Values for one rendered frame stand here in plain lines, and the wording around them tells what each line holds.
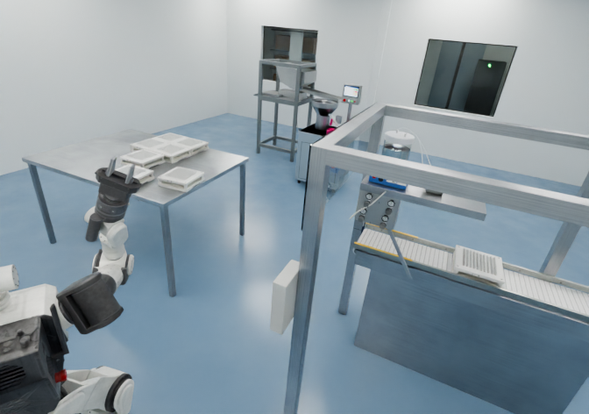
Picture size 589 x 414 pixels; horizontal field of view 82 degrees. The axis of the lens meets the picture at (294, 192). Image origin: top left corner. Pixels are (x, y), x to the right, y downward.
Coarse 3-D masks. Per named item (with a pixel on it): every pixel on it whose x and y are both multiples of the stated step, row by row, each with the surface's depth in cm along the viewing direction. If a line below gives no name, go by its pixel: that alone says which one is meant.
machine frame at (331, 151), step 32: (352, 128) 141; (480, 128) 178; (512, 128) 172; (544, 128) 170; (320, 160) 116; (352, 160) 111; (384, 160) 108; (320, 192) 121; (448, 192) 102; (480, 192) 98; (512, 192) 94; (544, 192) 94; (320, 224) 129; (576, 224) 91; (352, 256) 242; (288, 384) 170
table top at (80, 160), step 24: (96, 144) 319; (120, 144) 324; (48, 168) 268; (72, 168) 266; (96, 168) 270; (168, 168) 281; (192, 168) 285; (216, 168) 289; (144, 192) 240; (168, 192) 243; (192, 192) 253
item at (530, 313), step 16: (368, 256) 202; (384, 272) 202; (400, 272) 197; (416, 272) 192; (432, 288) 192; (448, 288) 188; (464, 288) 184; (480, 304) 183; (496, 304) 179; (512, 304) 176; (528, 304) 173; (528, 320) 175; (544, 320) 172; (560, 320) 168; (576, 320) 166; (576, 336) 168
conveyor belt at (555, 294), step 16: (368, 240) 213; (384, 240) 215; (400, 240) 216; (416, 256) 202; (432, 256) 203; (448, 256) 205; (512, 272) 195; (480, 288) 182; (512, 288) 183; (528, 288) 184; (544, 288) 185; (560, 288) 186; (560, 304) 174; (576, 304) 175
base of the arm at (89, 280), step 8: (96, 272) 103; (80, 280) 104; (88, 280) 99; (96, 280) 101; (72, 288) 97; (80, 288) 97; (56, 296) 97; (64, 296) 97; (72, 296) 101; (64, 304) 98; (72, 304) 98; (72, 312) 98; (80, 312) 100; (120, 312) 103; (80, 320) 99; (104, 320) 100; (112, 320) 101; (80, 328) 99; (88, 328) 100; (96, 328) 99
